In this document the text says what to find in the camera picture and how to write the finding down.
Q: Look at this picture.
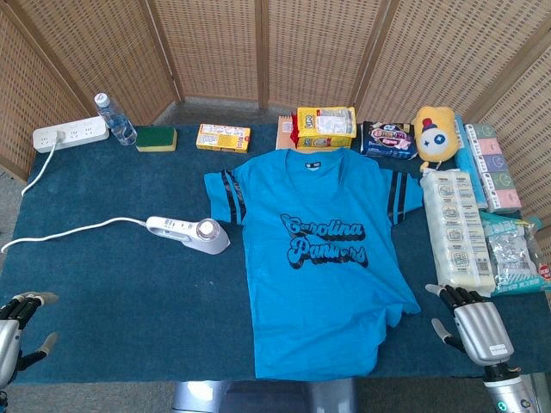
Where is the white handheld steam iron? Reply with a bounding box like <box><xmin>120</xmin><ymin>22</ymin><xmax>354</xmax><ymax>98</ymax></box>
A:
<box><xmin>145</xmin><ymin>216</ymin><xmax>232</xmax><ymax>256</ymax></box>

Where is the dark sanitary pad pack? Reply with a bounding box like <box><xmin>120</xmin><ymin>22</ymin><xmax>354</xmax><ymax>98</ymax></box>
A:
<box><xmin>359</xmin><ymin>120</ymin><xmax>419</xmax><ymax>161</ymax></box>

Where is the clear plastic water bottle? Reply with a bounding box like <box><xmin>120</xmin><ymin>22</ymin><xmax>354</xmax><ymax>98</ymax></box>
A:
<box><xmin>94</xmin><ymin>92</ymin><xmax>138</xmax><ymax>146</ymax></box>

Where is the light blue long pack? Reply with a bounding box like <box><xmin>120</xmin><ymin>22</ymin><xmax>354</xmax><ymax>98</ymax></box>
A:
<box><xmin>452</xmin><ymin>114</ymin><xmax>490</xmax><ymax>210</ymax></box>

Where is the pastel tissue multipack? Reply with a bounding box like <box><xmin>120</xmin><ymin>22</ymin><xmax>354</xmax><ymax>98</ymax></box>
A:
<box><xmin>464</xmin><ymin>123</ymin><xmax>523</xmax><ymax>214</ymax></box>

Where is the white power cord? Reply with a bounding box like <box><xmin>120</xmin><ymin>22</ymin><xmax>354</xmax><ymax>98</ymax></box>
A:
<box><xmin>1</xmin><ymin>130</ymin><xmax>150</xmax><ymax>254</ymax></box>

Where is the blue printed t-shirt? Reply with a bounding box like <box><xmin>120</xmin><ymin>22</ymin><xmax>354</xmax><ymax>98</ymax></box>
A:
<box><xmin>203</xmin><ymin>147</ymin><xmax>425</xmax><ymax>380</ymax></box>

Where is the cream wrapped tissue pack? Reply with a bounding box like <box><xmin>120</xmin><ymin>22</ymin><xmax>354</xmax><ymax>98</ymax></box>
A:
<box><xmin>419</xmin><ymin>169</ymin><xmax>497</xmax><ymax>298</ymax></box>

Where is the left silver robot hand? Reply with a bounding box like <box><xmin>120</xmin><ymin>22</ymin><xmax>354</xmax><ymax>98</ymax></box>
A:
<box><xmin>0</xmin><ymin>291</ymin><xmax>59</xmax><ymax>388</ymax></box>

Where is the white power strip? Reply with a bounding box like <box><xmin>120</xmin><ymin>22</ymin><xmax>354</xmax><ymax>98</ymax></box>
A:
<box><xmin>33</xmin><ymin>114</ymin><xmax>110</xmax><ymax>154</ymax></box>

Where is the wicker folding screen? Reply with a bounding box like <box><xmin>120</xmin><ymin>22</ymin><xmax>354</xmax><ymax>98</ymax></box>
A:
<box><xmin>0</xmin><ymin>0</ymin><xmax>551</xmax><ymax>242</ymax></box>

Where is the yellow Lipo snack bag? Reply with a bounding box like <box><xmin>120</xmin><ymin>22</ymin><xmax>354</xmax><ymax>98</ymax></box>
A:
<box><xmin>290</xmin><ymin>106</ymin><xmax>357</xmax><ymax>151</ymax></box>

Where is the dark teal table cover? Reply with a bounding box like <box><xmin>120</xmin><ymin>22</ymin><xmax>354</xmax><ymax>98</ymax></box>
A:
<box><xmin>0</xmin><ymin>123</ymin><xmax>551</xmax><ymax>385</ymax></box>

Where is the yellow plush toy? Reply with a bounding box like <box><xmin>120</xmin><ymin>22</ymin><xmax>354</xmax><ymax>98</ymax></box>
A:
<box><xmin>412</xmin><ymin>106</ymin><xmax>456</xmax><ymax>172</ymax></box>

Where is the yellow cardboard snack box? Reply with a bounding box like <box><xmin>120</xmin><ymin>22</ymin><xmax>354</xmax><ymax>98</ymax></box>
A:
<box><xmin>195</xmin><ymin>123</ymin><xmax>251</xmax><ymax>154</ymax></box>

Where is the teal white snack bag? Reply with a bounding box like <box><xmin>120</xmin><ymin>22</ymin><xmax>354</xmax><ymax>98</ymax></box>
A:
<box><xmin>480</xmin><ymin>210</ymin><xmax>551</xmax><ymax>298</ymax></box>

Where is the green yellow sponge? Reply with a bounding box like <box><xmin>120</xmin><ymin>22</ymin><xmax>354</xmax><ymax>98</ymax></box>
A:
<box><xmin>135</xmin><ymin>126</ymin><xmax>178</xmax><ymax>153</ymax></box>

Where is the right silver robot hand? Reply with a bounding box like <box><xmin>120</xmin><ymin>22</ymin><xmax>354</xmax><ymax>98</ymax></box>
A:
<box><xmin>424</xmin><ymin>282</ymin><xmax>516</xmax><ymax>367</ymax></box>

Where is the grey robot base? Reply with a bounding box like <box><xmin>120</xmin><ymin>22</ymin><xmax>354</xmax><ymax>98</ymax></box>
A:
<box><xmin>171</xmin><ymin>378</ymin><xmax>358</xmax><ymax>413</ymax></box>

